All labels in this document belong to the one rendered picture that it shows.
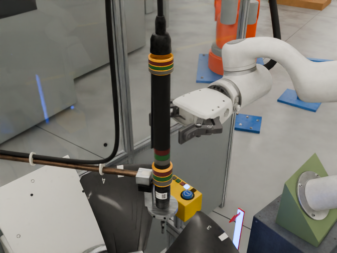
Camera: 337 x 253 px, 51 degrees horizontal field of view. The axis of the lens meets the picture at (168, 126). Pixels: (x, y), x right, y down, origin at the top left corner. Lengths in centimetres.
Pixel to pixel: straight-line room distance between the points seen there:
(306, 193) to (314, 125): 265
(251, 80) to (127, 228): 49
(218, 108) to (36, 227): 65
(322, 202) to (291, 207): 11
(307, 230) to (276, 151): 210
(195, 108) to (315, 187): 81
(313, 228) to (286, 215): 11
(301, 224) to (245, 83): 80
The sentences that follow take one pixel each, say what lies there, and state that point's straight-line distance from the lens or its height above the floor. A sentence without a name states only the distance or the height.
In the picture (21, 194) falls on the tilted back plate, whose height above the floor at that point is 133.
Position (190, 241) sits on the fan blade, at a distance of 110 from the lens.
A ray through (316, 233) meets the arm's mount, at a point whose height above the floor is 98.
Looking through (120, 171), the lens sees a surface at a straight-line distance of 77.
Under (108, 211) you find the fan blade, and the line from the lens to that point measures 97.
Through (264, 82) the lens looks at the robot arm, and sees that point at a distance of 86.
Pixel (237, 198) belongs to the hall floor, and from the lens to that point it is 296.
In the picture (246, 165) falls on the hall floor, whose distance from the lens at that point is 329.
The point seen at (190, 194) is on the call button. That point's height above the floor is 108.
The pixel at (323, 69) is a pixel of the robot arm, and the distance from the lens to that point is 81.
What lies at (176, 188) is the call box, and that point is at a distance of 142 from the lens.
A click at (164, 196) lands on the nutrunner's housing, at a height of 150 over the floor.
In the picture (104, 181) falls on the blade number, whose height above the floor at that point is 140.
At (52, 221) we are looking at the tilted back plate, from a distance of 113.
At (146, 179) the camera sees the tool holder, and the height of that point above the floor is 154.
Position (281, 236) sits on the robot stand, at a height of 93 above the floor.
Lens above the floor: 204
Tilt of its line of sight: 33 degrees down
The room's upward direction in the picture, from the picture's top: straight up
